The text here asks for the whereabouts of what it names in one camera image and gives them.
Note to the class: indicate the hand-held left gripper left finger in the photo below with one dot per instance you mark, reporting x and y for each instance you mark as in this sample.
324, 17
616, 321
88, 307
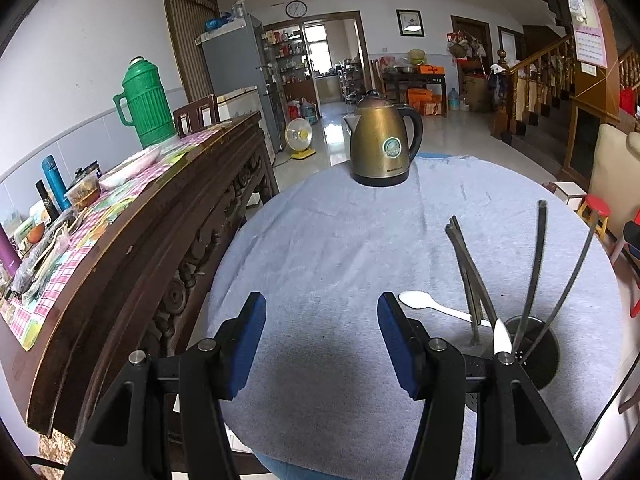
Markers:
250, 340

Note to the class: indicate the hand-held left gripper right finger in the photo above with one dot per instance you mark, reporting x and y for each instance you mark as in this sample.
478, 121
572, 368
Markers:
395, 340

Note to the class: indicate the white plastic spoon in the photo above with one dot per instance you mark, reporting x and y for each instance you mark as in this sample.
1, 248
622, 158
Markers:
415, 300
501, 337

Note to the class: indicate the dark grey utensil holder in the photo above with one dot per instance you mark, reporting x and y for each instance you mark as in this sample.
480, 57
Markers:
542, 355

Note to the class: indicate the dark wooden chopstick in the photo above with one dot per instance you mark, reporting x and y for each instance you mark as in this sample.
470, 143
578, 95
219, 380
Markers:
462, 280
472, 270
537, 260
570, 285

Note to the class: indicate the grey tablecloth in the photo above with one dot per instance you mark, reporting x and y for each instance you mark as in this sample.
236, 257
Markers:
350, 240

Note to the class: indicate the carved wooden sideboard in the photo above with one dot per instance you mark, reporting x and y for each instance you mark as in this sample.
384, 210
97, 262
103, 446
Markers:
150, 220

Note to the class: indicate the brass electric kettle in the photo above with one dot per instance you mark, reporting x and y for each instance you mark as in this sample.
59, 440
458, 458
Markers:
380, 145

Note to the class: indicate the white pink plate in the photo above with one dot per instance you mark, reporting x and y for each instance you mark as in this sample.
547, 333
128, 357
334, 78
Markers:
132, 167

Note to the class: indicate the pink checkered cloth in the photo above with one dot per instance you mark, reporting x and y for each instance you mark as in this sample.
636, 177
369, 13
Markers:
197, 137

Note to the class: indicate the pile of food packets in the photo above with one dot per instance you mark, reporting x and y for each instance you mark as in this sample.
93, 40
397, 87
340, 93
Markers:
55, 250

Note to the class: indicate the food container with black lid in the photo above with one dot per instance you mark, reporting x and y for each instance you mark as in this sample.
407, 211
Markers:
82, 190

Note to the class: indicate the small white stool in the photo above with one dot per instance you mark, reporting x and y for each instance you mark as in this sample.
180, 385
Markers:
570, 189

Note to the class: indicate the white chest freezer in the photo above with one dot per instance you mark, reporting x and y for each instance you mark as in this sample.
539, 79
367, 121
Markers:
240, 105

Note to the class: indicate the dark wooden chair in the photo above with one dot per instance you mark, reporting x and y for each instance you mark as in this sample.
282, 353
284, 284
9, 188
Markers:
192, 110

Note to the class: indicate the large orange box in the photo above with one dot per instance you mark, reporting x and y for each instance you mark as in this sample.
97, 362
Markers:
425, 102

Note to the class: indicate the red yellow plastic stool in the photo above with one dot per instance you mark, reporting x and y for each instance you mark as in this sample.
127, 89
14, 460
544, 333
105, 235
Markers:
595, 206

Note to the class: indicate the dark glass bottle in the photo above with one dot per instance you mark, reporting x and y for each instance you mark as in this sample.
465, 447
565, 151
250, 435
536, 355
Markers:
45, 202

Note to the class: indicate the blue water jug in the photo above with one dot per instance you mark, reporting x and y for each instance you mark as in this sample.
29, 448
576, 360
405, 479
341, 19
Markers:
454, 100

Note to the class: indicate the blue thermos bottle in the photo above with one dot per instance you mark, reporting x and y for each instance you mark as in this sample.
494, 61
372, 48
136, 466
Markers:
54, 185

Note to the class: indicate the purple drink bottle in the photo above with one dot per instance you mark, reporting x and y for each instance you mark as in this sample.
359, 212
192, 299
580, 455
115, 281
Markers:
9, 255

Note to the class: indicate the green thermos jug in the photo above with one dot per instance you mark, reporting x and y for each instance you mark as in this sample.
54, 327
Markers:
147, 105

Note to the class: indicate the brown cardboard box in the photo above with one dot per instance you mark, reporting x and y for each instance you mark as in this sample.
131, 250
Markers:
476, 92

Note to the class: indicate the dark wooden dining table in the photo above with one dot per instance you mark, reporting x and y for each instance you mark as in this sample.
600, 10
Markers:
415, 77

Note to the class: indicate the flat orange box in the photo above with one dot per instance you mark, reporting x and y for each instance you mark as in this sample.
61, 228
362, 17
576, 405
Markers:
431, 69

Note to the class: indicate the glass shelf with jars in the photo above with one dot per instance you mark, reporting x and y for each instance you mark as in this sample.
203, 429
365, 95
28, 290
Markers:
285, 67

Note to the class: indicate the grey refrigerator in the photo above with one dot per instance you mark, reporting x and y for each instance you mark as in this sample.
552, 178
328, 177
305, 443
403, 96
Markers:
230, 65

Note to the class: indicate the beige sofa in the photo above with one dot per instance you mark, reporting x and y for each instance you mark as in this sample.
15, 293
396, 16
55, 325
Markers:
612, 170

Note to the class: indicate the green basket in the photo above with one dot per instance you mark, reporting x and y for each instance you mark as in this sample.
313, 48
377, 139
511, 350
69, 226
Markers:
416, 56

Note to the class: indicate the wooden staircase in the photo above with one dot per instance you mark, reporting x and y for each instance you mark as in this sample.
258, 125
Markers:
545, 75

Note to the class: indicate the brown wooden door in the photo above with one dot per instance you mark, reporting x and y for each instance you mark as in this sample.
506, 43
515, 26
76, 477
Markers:
470, 40
511, 42

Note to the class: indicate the brown curtained door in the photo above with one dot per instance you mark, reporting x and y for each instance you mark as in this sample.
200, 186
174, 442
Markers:
185, 35

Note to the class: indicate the framed wall picture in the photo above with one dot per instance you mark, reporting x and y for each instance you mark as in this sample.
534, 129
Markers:
410, 23

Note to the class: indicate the round wall clock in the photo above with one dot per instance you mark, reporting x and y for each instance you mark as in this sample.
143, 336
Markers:
296, 9

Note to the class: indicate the pink wall calendar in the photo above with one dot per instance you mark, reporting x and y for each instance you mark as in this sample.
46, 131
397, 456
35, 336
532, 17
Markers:
590, 35

